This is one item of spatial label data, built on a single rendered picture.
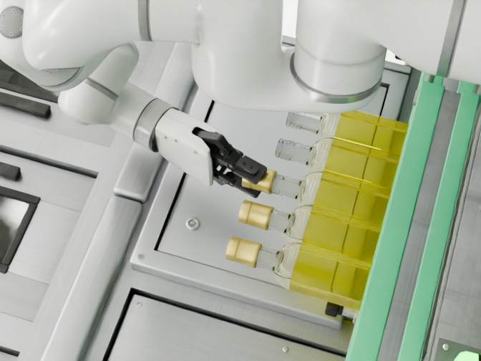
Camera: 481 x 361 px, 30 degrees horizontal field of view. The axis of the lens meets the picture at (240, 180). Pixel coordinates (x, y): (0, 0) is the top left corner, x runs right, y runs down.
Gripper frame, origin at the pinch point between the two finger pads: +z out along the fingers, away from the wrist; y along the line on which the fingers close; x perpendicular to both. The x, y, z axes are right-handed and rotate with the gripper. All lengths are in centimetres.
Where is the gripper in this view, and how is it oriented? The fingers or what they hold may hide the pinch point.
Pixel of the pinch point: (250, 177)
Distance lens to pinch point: 131.3
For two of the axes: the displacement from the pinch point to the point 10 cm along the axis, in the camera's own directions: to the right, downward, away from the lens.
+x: 5.3, -7.5, 4.0
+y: 0.0, -4.7, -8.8
